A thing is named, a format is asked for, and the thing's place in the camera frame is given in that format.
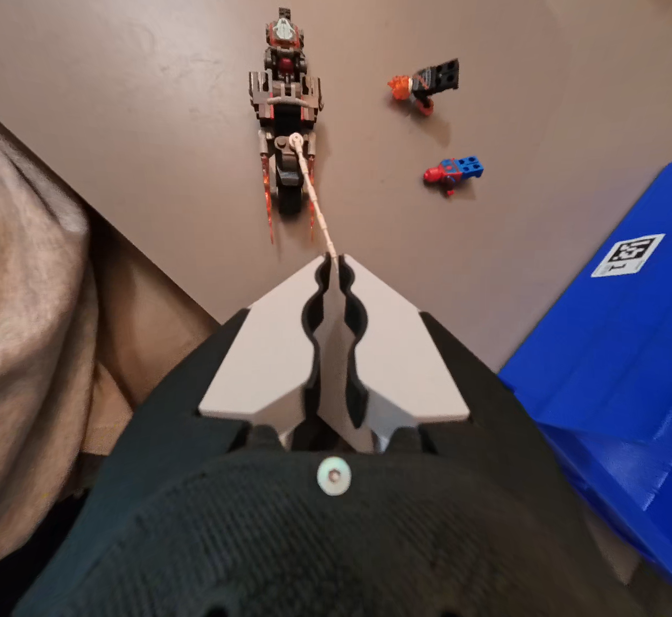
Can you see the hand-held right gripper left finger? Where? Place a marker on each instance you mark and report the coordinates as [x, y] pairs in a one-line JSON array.
[[257, 365]]

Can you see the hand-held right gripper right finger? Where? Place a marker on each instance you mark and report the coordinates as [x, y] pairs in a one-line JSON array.
[[409, 365]]

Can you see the black toy brick motorcycle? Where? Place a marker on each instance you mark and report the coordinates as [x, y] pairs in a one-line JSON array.
[[286, 92]]

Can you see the blue plastic bin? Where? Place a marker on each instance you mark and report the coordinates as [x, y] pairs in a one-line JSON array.
[[603, 365]]

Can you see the blue red toy minifigure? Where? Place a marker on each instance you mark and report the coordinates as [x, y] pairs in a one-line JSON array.
[[454, 171]]

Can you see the black flame-head toy minifigure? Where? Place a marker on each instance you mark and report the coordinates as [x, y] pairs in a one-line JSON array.
[[430, 82]]

